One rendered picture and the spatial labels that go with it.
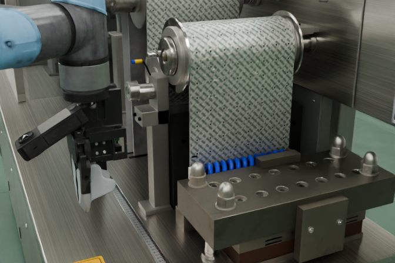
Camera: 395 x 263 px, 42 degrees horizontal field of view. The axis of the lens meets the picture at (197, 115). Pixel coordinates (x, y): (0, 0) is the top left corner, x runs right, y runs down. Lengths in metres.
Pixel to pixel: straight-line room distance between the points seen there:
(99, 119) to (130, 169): 0.55
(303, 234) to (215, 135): 0.26
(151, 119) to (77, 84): 0.31
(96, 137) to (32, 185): 0.54
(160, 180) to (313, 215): 0.35
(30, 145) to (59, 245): 0.33
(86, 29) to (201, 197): 0.37
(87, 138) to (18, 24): 0.22
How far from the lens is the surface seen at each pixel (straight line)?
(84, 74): 0.77
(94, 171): 0.84
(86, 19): 0.75
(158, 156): 1.10
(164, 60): 1.02
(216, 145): 1.05
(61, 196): 1.25
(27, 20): 0.69
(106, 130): 0.81
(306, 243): 0.98
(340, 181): 1.03
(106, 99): 0.81
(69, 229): 1.12
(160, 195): 1.14
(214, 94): 1.01
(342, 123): 1.41
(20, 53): 0.68
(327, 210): 0.97
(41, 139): 0.80
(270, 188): 0.98
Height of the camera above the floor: 1.48
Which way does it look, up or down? 19 degrees down
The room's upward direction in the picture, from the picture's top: straight up
